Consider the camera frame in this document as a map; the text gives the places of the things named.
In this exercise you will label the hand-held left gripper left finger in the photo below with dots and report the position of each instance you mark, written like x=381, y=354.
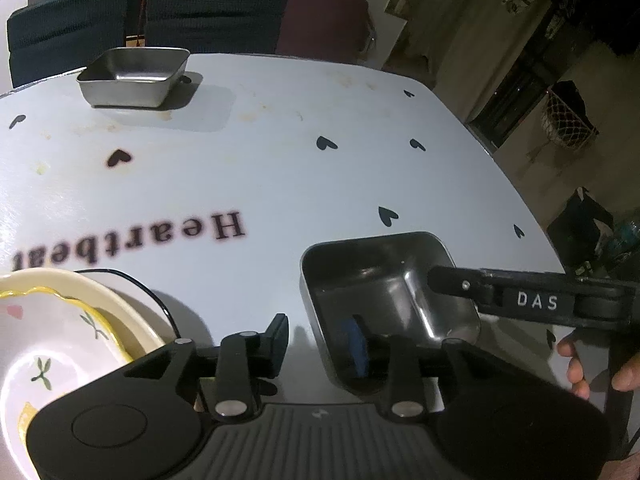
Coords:
x=275, y=345

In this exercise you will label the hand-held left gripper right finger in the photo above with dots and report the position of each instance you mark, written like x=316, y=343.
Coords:
x=357, y=347

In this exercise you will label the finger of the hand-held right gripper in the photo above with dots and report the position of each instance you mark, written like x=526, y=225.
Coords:
x=450, y=282

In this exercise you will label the rectangular steel tray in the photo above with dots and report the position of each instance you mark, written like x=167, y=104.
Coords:
x=380, y=280
x=130, y=92

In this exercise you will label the white square plate black rim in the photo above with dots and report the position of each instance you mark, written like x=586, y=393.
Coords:
x=152, y=302

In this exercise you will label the white floral bowl yellow rim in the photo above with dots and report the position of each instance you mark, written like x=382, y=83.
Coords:
x=30, y=360

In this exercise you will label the person's right hand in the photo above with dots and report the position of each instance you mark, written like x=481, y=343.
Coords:
x=575, y=370

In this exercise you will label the maroon chair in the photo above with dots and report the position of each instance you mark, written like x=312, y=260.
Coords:
x=325, y=25

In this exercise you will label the dark blue chair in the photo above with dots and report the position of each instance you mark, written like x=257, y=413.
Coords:
x=65, y=30
x=215, y=15

